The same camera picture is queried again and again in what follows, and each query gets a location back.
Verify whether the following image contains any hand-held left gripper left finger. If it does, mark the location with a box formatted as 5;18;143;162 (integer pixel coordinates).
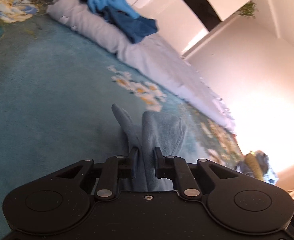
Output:
54;146;140;201

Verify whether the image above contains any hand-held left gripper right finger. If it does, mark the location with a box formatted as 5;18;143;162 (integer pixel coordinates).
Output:
153;146;240;202

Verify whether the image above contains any light blue shirt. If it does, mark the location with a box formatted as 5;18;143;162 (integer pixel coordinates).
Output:
111;102;188;193

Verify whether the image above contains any pale blue folded cloth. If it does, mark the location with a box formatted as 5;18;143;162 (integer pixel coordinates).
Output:
256;150;279;183

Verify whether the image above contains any olive green folded cloth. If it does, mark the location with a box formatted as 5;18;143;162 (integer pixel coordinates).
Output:
245;151;264;181

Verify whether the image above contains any grey-blue duvet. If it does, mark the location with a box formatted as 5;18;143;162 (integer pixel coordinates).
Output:
46;0;238;134

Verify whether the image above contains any dark blue garment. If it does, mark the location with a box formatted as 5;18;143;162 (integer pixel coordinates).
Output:
102;5;159;44

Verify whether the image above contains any white glossy wardrobe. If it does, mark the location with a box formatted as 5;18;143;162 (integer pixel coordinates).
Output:
94;0;223;58

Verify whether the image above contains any green hanging plant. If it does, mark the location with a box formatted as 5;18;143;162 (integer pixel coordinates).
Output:
238;1;259;18

